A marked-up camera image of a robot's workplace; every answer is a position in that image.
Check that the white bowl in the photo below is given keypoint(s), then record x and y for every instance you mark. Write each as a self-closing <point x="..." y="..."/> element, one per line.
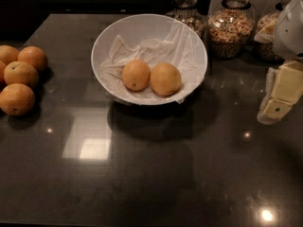
<point x="139" y="29"/>

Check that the right glass cereal jar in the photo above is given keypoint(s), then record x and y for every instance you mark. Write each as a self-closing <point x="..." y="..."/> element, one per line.
<point x="264" y="35"/>

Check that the white plastic bowl liner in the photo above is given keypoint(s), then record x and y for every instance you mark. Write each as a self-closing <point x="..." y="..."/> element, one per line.
<point x="164" y="51"/>

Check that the middle glass cereal jar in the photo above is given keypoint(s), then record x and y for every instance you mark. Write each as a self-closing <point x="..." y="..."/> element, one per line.
<point x="230" y="27"/>

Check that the glass cereal jar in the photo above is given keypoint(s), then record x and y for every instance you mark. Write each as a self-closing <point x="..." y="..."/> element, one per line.
<point x="264" y="35"/>
<point x="186" y="12"/>
<point x="230" y="27"/>

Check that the orange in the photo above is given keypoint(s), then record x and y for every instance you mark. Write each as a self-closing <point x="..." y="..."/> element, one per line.
<point x="136" y="75"/>
<point x="2" y="69"/>
<point x="165" y="79"/>
<point x="35" y="56"/>
<point x="17" y="99"/>
<point x="21" y="72"/>
<point x="8" y="54"/>

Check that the left glass cereal jar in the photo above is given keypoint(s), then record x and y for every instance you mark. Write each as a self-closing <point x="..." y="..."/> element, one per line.
<point x="186" y="12"/>

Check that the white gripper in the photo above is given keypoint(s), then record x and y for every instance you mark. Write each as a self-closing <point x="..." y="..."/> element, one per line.
<point x="290" y="32"/>

